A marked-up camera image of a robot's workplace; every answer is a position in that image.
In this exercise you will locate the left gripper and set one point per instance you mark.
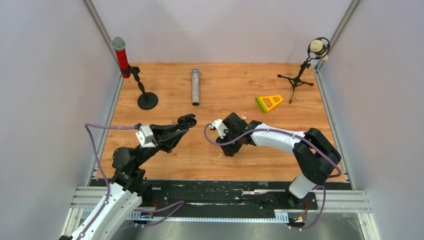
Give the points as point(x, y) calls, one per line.
point(166, 142)

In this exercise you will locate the black earbud charging case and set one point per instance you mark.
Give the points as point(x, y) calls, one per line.
point(186, 121)

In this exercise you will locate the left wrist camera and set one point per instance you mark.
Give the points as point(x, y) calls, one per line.
point(145, 136)

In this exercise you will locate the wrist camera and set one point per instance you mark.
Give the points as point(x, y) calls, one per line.
point(145, 136)
point(219, 126)

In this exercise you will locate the silver glitter microphone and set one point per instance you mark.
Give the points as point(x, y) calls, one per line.
point(195, 87)

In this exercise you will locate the yellow triangular plastic piece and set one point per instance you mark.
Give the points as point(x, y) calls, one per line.
point(272, 101)

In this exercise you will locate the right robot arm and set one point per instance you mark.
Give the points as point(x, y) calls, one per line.
point(316, 157)

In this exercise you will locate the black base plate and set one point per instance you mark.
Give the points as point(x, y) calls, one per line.
point(227, 199)

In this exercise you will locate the black tripod mic stand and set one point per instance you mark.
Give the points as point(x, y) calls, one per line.
point(297, 80)

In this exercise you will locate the green toy brick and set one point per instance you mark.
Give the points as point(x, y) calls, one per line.
point(261, 104)

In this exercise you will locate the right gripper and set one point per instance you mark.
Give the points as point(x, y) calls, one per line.
point(230, 151)

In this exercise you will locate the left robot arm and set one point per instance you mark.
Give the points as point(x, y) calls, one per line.
point(128, 187)

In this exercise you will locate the beige condenser microphone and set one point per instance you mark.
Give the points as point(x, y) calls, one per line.
point(317, 50)

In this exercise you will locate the red glitter microphone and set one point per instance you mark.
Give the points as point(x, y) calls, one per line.
point(119, 45)

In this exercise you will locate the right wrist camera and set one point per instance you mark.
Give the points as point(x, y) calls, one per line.
point(219, 126)

